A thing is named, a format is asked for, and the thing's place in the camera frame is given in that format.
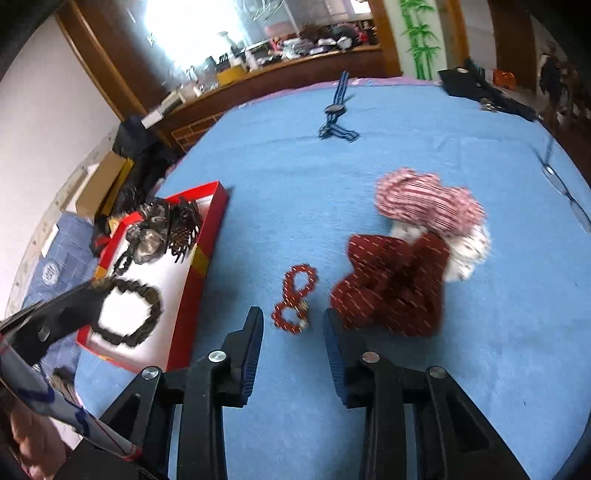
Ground black plastic bag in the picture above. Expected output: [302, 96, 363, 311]
[113, 117, 181, 217]

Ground dark bead bracelet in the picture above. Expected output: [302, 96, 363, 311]
[88, 277, 164, 347]

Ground dark hair claw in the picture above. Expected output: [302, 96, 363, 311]
[137, 200, 172, 232]

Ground white box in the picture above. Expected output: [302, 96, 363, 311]
[141, 90, 185, 130]

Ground brown cardboard box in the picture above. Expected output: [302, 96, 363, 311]
[74, 150, 134, 220]

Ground pink striped scrunchie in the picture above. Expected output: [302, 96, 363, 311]
[374, 167, 486, 238]

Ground red bead bracelet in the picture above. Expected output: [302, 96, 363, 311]
[271, 263, 320, 334]

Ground dark red scrunchie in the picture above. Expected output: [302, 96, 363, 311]
[330, 232, 451, 337]

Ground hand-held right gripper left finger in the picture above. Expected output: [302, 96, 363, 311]
[99, 305, 265, 480]

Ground red cardboard box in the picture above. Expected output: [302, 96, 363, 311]
[76, 181, 230, 374]

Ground dark hanging jacket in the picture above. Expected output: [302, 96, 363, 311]
[538, 53, 578, 125]

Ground wooden counter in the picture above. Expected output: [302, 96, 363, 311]
[171, 44, 384, 153]

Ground large glass window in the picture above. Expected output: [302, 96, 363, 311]
[139, 0, 375, 79]

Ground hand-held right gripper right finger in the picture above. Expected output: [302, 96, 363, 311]
[322, 307, 532, 480]

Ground brown hair claw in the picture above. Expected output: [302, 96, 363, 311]
[166, 198, 205, 265]

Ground green bamboo wall sticker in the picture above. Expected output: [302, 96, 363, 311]
[399, 0, 441, 80]

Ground grey translucent hair claw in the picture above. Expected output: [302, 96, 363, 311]
[126, 228, 168, 266]

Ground white dotted scrunchie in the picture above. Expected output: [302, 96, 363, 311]
[390, 222, 491, 282]

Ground wristwatch with blue strap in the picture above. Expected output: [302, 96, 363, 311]
[318, 70, 361, 144]

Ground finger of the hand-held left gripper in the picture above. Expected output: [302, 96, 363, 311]
[0, 278, 114, 366]

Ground heap of bags and clothes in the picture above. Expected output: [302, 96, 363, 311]
[272, 21, 375, 58]

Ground person's left hand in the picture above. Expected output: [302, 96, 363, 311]
[0, 392, 68, 480]

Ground eyeglasses with dark frame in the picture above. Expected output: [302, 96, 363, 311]
[531, 134, 591, 234]

